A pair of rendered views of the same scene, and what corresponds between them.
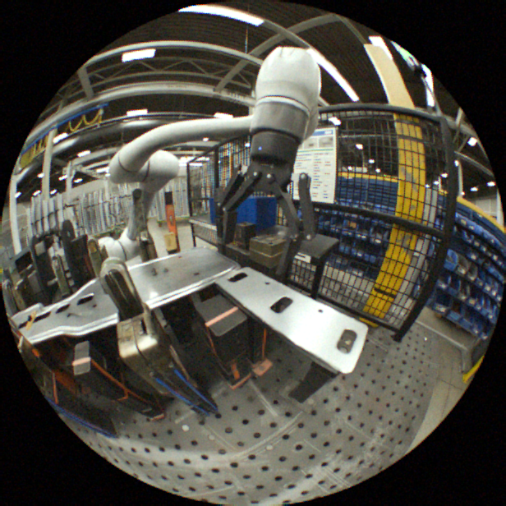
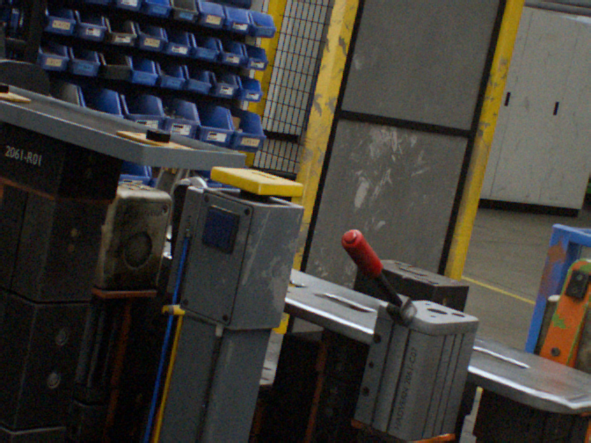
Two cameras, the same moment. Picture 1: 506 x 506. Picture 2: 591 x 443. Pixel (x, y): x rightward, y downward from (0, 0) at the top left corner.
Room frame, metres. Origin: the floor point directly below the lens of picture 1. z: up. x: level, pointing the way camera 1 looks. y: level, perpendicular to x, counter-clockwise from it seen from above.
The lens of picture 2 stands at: (0.00, 2.34, 1.29)
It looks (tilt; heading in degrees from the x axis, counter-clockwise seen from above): 8 degrees down; 261
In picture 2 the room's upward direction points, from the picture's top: 12 degrees clockwise
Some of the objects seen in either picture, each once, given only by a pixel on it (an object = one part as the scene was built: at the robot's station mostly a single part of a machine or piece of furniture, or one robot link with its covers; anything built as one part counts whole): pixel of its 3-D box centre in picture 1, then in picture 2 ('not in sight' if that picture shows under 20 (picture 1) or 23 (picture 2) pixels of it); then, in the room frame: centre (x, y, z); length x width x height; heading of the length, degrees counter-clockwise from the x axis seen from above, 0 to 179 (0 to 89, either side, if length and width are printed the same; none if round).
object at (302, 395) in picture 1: (314, 379); not in sight; (0.10, -0.13, 0.84); 0.11 x 0.06 x 0.29; 43
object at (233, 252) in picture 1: (241, 286); not in sight; (0.44, 0.04, 0.85); 0.12 x 0.03 x 0.30; 43
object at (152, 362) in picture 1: (177, 380); not in sight; (0.08, 0.15, 0.87); 0.12 x 0.09 x 0.35; 43
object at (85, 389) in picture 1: (60, 356); not in sight; (-0.04, 0.59, 0.84); 0.13 x 0.05 x 0.29; 43
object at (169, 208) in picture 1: (178, 260); not in sight; (0.45, 0.28, 0.95); 0.03 x 0.01 x 0.50; 133
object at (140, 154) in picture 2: (21, 253); (67, 120); (0.04, 0.98, 1.16); 0.37 x 0.14 x 0.02; 133
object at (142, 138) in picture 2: not in sight; (157, 137); (-0.05, 1.08, 1.17); 0.08 x 0.04 x 0.01; 131
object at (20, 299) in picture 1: (39, 327); (103, 345); (-0.05, 0.81, 0.89); 0.13 x 0.11 x 0.38; 43
